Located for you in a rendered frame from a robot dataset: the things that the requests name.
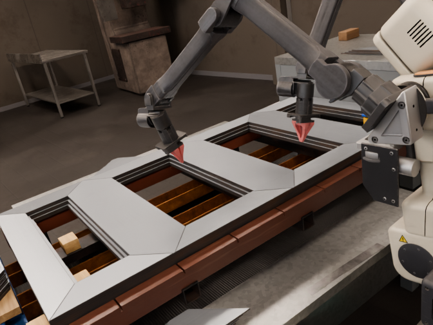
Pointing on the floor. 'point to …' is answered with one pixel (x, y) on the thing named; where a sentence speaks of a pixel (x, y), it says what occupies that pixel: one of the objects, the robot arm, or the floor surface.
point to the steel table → (66, 94)
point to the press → (133, 44)
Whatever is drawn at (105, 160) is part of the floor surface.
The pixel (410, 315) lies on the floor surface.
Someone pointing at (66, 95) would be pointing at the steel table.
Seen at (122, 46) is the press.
